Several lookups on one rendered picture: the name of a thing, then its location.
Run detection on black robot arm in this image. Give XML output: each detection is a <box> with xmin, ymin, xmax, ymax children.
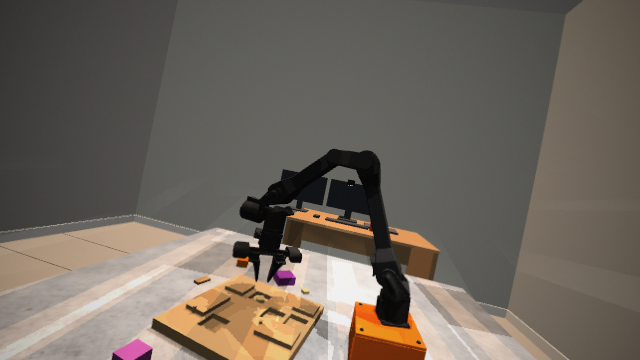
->
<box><xmin>239</xmin><ymin>149</ymin><xmax>411</xmax><ymax>329</ymax></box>

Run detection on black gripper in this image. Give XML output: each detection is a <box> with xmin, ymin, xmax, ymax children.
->
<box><xmin>232</xmin><ymin>226</ymin><xmax>302</xmax><ymax>283</ymax></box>

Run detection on purple cube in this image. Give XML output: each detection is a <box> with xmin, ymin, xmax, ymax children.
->
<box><xmin>273</xmin><ymin>271</ymin><xmax>296</xmax><ymax>287</ymax></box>

